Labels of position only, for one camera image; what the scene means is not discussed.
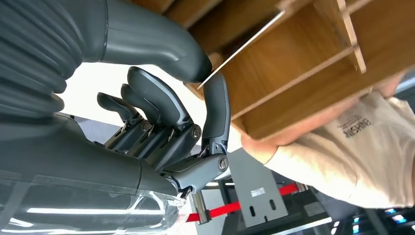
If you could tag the grey kiosk panel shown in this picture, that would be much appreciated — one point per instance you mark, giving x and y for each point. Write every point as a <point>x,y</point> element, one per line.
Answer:
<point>256,181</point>

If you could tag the cardboard compartment organizer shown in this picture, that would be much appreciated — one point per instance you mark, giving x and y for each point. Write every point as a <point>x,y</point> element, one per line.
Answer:
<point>291,65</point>

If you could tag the chrome stanchion post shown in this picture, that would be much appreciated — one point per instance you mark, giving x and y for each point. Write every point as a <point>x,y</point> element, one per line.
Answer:
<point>201,207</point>

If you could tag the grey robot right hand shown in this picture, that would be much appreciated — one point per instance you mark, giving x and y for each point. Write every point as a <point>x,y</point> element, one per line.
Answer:
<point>81,162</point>

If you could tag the red barrier belt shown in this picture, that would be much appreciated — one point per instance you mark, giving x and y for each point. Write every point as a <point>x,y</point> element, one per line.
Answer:
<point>223,209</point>

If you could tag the clear plastic hand wrap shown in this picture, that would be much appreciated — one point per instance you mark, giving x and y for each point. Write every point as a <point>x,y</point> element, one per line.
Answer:
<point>81,214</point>

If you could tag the person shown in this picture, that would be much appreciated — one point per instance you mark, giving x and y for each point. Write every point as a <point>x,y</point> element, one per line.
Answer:
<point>356,162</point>

